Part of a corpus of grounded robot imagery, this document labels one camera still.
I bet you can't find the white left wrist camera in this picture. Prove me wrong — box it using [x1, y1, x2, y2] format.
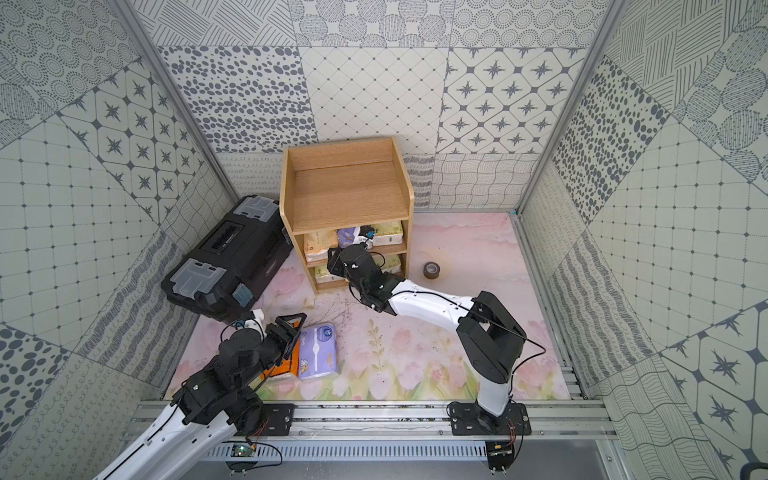
[243, 309, 265, 333]

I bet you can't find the aluminium mounting rail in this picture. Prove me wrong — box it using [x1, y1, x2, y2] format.
[122, 400, 619, 442]

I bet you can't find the grey tape roll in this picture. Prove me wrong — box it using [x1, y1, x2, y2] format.
[422, 261, 441, 280]

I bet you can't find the green tissue pack middle shelf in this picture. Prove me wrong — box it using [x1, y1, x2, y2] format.
[371, 220, 404, 247]

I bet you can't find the green circuit board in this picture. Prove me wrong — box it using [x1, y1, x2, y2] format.
[228, 443, 258, 463]

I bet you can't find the wooden three-tier shelf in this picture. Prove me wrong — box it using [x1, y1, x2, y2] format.
[279, 137, 415, 294]

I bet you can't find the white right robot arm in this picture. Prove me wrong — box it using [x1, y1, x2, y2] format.
[326, 244, 527, 418]

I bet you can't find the orange tissue pack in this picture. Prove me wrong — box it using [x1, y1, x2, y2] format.
[260, 341, 300, 380]

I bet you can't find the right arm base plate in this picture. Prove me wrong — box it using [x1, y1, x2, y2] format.
[446, 400, 532, 436]

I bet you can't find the white slotted cable duct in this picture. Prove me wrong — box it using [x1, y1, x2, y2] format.
[203, 439, 486, 462]

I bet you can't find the yellow-orange tissue pack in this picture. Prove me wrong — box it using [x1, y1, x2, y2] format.
[303, 229, 338, 262]

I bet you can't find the small purple tissue pack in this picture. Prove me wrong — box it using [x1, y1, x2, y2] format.
[337, 227, 365, 248]

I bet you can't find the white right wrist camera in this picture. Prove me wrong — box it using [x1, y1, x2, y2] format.
[357, 225, 375, 240]

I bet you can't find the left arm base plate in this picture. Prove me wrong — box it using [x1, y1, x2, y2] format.
[238, 403, 296, 438]

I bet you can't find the black plastic toolbox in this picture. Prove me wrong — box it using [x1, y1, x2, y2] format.
[161, 195, 293, 324]

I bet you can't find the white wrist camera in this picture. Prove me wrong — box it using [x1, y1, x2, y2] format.
[357, 225, 375, 240]
[243, 309, 265, 333]

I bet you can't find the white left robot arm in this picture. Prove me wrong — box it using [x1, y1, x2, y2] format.
[96, 313, 307, 479]

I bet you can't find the green tissue pack bottom right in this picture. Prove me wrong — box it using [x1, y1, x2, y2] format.
[381, 254, 402, 274]

